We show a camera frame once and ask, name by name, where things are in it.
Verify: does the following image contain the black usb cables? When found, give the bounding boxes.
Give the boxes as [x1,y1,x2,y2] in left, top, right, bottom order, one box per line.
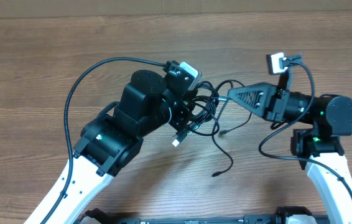
[171,79,253,178]

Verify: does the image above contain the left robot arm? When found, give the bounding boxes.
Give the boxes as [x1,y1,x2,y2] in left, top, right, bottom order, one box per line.
[26,68,201,223]

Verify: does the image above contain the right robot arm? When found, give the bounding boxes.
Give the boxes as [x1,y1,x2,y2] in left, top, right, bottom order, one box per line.
[228,83,352,223]

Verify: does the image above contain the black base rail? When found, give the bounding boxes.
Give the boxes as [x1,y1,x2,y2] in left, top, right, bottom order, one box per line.
[74,206,330,224]

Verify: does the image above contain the cardboard back wall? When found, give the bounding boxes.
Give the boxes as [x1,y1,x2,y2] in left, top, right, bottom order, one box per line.
[0,0,352,19]

